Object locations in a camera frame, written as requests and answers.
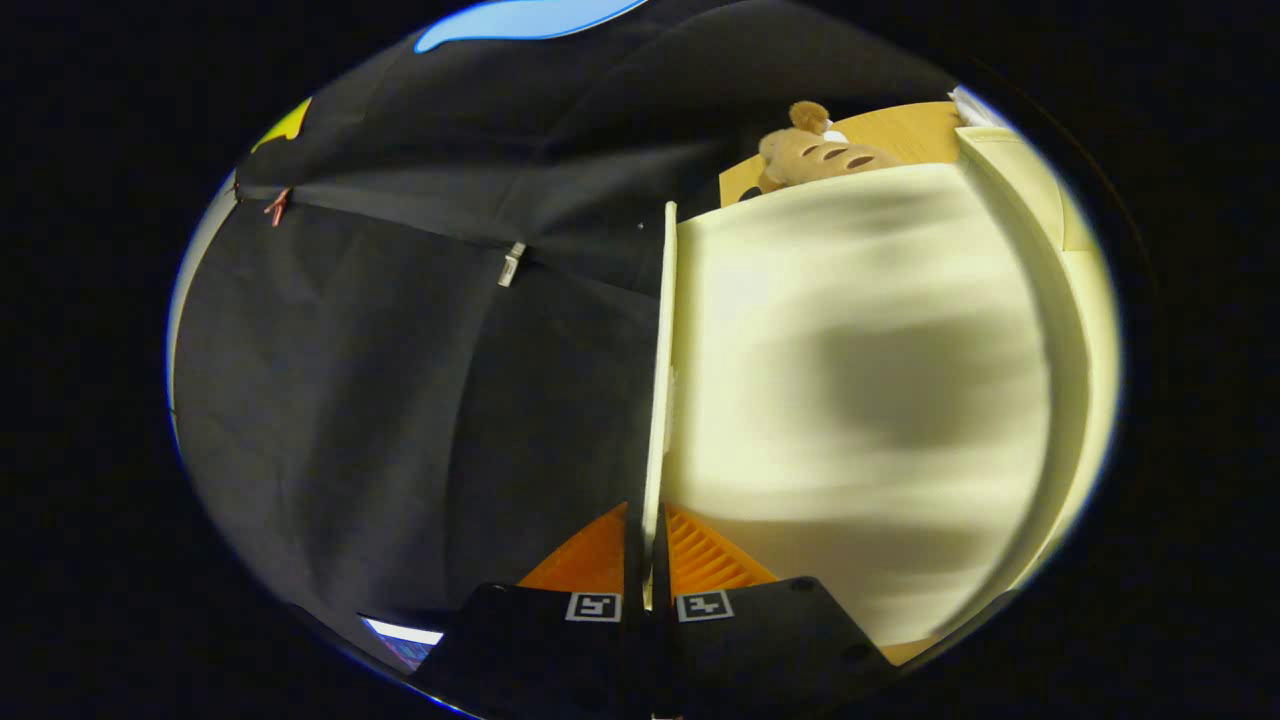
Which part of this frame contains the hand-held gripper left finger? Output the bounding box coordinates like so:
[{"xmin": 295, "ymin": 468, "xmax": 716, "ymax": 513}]
[{"xmin": 408, "ymin": 500, "xmax": 647, "ymax": 720}]

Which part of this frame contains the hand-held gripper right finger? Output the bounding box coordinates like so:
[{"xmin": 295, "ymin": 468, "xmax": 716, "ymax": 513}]
[{"xmin": 650, "ymin": 503, "xmax": 898, "ymax": 720}]

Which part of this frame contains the grey fabric storage box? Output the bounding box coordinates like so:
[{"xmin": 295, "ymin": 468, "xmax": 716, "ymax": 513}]
[{"xmin": 640, "ymin": 125, "xmax": 1122, "ymax": 666}]

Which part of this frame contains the brown plush toy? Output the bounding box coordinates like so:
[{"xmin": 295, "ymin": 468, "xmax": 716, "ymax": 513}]
[{"xmin": 756, "ymin": 100, "xmax": 907, "ymax": 194}]

